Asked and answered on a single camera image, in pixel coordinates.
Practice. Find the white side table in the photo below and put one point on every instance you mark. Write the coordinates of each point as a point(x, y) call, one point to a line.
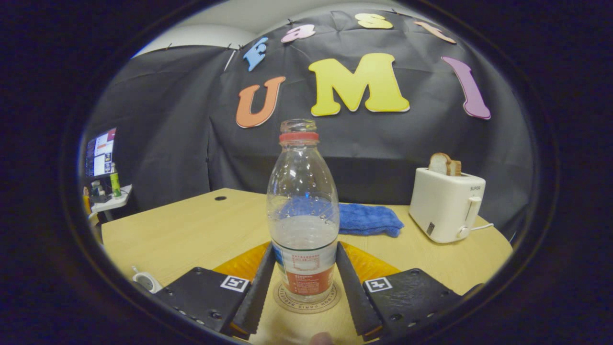
point(112, 202)

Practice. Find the white ceramic teacup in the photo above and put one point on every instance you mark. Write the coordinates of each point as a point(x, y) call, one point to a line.
point(147, 281)

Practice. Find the computer monitor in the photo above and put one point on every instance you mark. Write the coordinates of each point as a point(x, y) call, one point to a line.
point(101, 152)

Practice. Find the toasted bread slice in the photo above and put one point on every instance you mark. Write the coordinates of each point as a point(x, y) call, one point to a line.
point(456, 168)
point(438, 164)

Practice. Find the black backdrop cloth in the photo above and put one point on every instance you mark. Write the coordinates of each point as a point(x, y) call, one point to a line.
point(191, 120)

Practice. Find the clear plastic water bottle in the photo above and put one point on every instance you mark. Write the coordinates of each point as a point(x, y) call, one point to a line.
point(304, 239)

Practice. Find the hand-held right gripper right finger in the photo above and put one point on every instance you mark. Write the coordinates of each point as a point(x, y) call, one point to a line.
point(354, 297)

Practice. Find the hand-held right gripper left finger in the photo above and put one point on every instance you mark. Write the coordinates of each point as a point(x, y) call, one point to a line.
point(254, 297)

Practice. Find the green drink bottle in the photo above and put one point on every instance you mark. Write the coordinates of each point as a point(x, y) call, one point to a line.
point(115, 184)

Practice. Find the white toaster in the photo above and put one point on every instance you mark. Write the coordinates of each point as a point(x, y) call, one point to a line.
point(443, 206)

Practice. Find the round cork coaster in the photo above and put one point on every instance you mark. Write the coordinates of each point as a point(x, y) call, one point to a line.
point(335, 299)

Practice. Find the blue towel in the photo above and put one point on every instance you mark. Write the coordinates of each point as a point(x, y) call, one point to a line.
point(368, 218)

